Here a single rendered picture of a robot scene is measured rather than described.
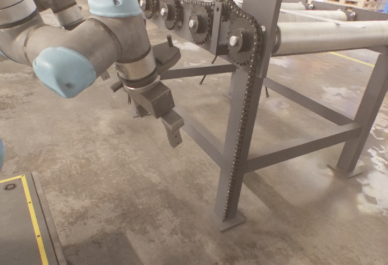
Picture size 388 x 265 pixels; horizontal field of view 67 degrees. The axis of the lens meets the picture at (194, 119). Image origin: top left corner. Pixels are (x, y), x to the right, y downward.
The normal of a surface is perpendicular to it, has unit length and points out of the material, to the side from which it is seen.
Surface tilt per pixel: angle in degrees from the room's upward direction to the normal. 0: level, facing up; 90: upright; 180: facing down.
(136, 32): 93
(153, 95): 24
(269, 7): 90
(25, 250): 0
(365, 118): 90
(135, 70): 108
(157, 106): 97
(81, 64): 70
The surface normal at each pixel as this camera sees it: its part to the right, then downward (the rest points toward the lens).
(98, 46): 0.67, -0.04
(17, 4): 0.80, 0.36
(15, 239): 0.08, -0.88
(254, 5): -0.87, 0.17
